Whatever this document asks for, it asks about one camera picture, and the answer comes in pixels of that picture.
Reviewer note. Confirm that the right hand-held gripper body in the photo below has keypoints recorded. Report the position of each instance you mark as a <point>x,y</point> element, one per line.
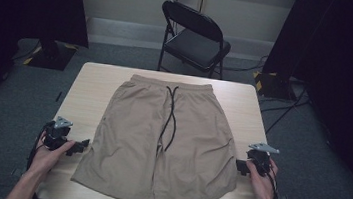
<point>260,157</point>

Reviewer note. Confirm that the black stand base striped tape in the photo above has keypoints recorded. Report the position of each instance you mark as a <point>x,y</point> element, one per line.
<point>273,85</point>
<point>52,56</point>

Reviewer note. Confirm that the black folding chair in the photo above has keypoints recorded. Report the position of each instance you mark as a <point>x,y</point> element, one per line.
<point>194,44</point>

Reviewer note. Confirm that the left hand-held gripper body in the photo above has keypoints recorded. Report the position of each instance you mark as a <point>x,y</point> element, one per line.
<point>56,132</point>

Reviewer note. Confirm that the dark curtain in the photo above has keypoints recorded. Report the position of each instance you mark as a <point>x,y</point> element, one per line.
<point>346,65</point>

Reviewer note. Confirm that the person's right hand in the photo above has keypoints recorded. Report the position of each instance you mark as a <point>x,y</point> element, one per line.
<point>263,186</point>

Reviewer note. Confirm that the person's left hand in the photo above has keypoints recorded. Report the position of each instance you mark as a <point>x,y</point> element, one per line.
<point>44,160</point>

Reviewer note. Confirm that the beige shorts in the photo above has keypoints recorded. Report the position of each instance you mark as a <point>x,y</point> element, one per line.
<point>134,125</point>

